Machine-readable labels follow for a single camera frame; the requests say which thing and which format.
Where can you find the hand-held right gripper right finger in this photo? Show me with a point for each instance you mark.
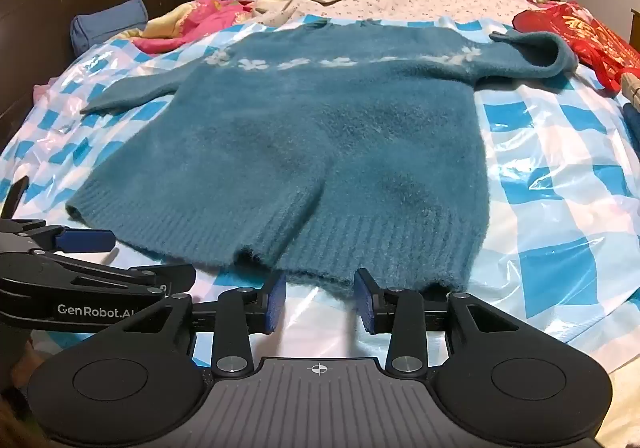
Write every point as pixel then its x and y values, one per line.
pixel 364 302

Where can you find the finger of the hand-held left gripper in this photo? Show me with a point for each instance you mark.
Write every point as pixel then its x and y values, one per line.
pixel 85 240
pixel 155 275

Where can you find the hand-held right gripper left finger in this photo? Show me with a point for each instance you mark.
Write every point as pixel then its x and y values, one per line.
pixel 275 304

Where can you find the teal fleece towel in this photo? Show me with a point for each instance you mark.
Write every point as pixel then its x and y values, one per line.
pixel 325 127

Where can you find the blue white checkered plastic sheet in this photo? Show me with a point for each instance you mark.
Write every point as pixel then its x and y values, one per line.
pixel 550 208

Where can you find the blue pillow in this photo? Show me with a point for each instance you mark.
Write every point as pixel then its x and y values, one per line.
pixel 107 25

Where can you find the pink floral quilt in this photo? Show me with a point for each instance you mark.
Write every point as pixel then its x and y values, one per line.
pixel 200 17

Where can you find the blue cloth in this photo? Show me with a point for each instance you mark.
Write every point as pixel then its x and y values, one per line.
pixel 633 125

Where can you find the red plastic bag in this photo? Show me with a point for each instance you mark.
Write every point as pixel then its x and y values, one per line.
pixel 590 35

